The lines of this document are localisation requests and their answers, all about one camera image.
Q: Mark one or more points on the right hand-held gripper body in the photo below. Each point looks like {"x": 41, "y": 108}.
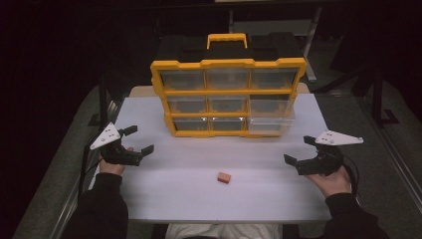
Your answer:
{"x": 323, "y": 159}

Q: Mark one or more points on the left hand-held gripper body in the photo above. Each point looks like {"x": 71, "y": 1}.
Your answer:
{"x": 114, "y": 154}

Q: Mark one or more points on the pulled-out clear plastic drawer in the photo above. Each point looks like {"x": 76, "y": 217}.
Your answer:
{"x": 270, "y": 125}

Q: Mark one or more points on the small orange block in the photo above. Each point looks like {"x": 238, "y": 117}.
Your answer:
{"x": 224, "y": 177}

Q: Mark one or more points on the person's left hand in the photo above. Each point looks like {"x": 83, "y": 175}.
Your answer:
{"x": 112, "y": 168}

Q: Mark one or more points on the person's right hand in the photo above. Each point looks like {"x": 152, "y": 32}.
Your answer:
{"x": 331, "y": 184}

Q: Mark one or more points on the black metal stand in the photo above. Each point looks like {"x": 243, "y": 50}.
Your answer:
{"x": 378, "y": 96}
{"x": 103, "y": 99}

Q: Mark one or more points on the set of closed clear drawers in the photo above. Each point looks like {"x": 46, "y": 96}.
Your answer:
{"x": 187, "y": 79}

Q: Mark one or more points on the grey metal stand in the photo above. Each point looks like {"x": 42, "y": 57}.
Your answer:
{"x": 310, "y": 43}

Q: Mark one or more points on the person's lap in white clothing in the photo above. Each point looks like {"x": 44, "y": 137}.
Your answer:
{"x": 224, "y": 231}

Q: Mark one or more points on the yellow black drawer organizer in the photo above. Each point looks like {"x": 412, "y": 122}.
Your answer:
{"x": 229, "y": 53}

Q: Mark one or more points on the aluminium frame rail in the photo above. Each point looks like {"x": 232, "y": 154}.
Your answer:
{"x": 394, "y": 156}

